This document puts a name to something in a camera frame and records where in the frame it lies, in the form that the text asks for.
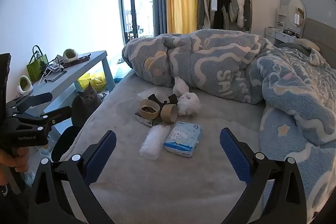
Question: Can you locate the blue patterned fleece blanket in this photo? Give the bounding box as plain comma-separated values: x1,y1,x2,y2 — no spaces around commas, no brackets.
122,29,336,214

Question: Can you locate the brown paper bowl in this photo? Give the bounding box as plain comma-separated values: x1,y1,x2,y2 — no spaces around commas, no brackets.
138,99,160,119

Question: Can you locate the black wire stand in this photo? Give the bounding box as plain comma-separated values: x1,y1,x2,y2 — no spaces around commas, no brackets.
43,55,66,83

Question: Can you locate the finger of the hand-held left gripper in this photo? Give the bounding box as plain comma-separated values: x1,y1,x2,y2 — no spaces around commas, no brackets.
5,92,54,112
16,106,72,135

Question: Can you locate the grey cat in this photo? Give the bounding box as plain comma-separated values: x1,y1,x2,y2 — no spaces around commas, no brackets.
71,81,103,127

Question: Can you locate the round mirror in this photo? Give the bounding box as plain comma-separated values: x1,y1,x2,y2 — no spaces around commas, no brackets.
289,0,306,28

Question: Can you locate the green tote bag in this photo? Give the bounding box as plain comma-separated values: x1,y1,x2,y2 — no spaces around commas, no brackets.
26,45,49,83

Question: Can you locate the blue white packet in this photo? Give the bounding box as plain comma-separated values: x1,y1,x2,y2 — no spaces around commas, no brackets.
47,61,65,73

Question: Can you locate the black coat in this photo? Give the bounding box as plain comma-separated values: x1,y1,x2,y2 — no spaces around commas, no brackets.
211,0,231,30

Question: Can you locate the small white crumpled tissue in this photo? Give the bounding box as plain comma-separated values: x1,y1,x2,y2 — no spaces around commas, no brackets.
173,76,190,97

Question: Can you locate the green fluffy slipper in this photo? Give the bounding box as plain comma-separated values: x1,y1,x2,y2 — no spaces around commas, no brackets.
17,75,34,94
62,49,79,63

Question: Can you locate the white dressing table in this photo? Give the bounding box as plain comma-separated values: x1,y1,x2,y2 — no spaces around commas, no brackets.
265,26,302,47

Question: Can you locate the yellow plastic bag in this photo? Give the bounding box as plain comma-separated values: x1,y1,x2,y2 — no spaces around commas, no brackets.
77,72,107,92

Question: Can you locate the cardboard tape roll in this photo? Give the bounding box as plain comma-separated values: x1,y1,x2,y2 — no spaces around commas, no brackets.
160,104,179,123

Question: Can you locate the clear bubble wrap packet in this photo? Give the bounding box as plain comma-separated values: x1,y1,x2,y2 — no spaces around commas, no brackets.
139,125,171,160

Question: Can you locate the beige pillow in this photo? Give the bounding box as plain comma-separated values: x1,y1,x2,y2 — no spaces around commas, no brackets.
278,39,321,52

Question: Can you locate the white desktop shelf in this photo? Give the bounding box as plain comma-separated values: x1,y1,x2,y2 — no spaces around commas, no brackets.
276,6,289,30

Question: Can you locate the blue cartoon tissue pack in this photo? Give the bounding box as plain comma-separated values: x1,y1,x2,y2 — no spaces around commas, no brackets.
164,121,202,157

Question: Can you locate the person's left hand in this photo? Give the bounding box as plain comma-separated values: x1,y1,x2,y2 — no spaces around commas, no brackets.
0,147,30,186

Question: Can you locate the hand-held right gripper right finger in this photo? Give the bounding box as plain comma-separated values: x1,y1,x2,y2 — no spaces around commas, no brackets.
219,128,315,224

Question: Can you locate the black torn packaging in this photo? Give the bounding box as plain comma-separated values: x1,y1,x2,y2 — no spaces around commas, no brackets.
147,93,179,105

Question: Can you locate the grey vest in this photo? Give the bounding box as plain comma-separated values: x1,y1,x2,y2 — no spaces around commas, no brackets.
241,0,253,31

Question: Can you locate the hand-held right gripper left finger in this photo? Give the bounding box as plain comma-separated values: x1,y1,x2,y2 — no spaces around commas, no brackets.
28,130,117,224

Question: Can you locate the clear plastic film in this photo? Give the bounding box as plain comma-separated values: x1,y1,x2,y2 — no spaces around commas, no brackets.
137,90,151,101

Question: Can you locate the large white tissue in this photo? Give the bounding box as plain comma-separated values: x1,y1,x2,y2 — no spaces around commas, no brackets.
177,92,201,116

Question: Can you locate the blue grey low table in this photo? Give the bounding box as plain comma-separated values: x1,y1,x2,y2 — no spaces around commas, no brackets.
7,50,116,140

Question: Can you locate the grey bed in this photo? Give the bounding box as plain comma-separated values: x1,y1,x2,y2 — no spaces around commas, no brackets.
60,17,336,224

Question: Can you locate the grey beige coat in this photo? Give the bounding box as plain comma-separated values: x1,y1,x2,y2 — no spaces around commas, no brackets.
197,0,213,28

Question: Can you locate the white jacket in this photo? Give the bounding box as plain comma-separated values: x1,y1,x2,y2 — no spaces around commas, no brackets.
227,0,246,28

